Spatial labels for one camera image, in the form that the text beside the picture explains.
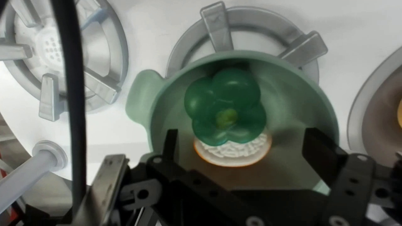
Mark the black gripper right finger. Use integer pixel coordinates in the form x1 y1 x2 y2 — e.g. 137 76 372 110
302 126 402 226

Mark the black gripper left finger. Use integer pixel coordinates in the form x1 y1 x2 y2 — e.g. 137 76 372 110
79 128 236 226

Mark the mint green toy pot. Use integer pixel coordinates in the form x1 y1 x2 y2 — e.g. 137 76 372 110
125 48 341 198

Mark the yellow plushie ball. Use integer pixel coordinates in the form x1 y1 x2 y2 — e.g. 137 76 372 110
395 96 402 130

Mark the grey round sink basin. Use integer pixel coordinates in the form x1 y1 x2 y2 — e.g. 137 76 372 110
346 43 402 168

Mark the toy bread slice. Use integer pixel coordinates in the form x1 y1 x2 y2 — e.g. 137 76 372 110
193 130 274 169

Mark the grey toy stove burner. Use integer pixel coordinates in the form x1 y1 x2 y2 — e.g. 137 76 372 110
0 0 130 122
166 0 329 85

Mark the white toy kitchen unit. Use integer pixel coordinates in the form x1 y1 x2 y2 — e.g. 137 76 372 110
0 0 402 226

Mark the white rod with flange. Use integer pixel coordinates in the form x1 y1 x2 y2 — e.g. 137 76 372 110
0 139 69 214

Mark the black cable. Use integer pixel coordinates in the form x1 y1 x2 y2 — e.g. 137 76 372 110
49 0 91 220

